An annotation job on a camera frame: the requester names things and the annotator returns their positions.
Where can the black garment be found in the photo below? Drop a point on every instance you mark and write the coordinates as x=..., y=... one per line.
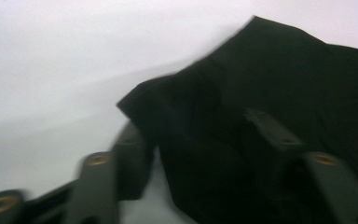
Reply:
x=261, y=93

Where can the white table cover sheet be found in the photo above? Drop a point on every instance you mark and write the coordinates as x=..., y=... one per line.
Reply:
x=59, y=62

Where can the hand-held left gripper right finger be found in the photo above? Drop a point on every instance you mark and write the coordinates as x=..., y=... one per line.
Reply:
x=273, y=130

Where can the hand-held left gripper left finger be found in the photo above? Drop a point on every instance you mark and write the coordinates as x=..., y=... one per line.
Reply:
x=130, y=161

